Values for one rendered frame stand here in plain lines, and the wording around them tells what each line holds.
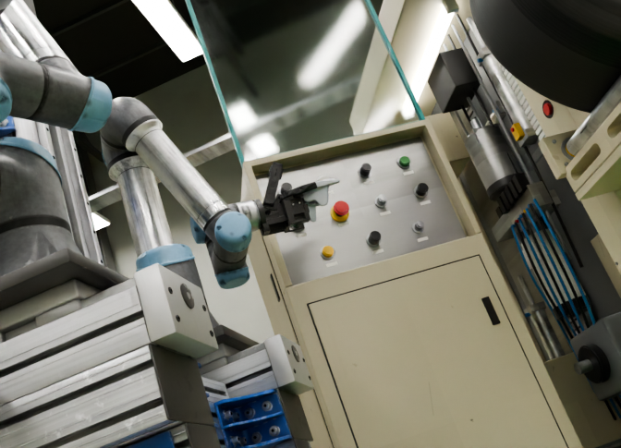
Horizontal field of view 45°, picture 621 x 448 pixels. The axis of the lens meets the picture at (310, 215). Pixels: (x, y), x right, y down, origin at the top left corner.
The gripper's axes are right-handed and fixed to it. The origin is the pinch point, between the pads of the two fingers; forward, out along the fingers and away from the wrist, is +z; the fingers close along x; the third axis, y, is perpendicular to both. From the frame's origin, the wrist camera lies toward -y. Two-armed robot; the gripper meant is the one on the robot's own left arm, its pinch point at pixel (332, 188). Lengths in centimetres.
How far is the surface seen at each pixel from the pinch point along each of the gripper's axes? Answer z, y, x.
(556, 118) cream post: 53, 1, 20
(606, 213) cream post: 53, 27, 23
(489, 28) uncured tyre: 31, -15, 39
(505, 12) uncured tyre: 31, -14, 47
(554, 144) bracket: 43, 10, 28
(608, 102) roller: 43, 10, 48
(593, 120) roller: 44, 11, 42
